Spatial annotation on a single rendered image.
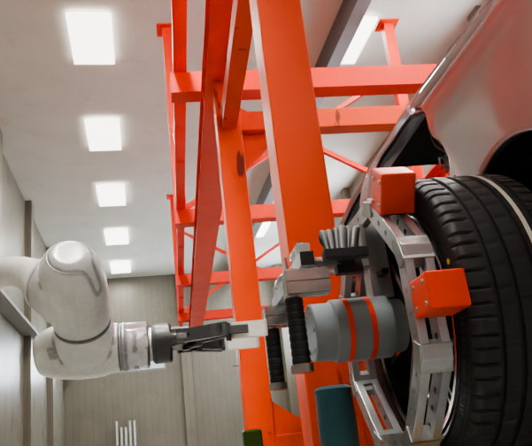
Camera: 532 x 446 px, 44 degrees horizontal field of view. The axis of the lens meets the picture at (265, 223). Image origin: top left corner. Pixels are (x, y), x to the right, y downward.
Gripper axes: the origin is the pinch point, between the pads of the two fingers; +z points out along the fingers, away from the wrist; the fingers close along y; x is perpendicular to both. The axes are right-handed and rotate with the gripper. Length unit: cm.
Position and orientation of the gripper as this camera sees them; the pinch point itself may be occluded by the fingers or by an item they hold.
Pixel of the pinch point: (257, 334)
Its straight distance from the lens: 130.0
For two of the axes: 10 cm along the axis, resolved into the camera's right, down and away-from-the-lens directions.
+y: 1.2, -3.3, -9.4
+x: -1.1, -9.4, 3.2
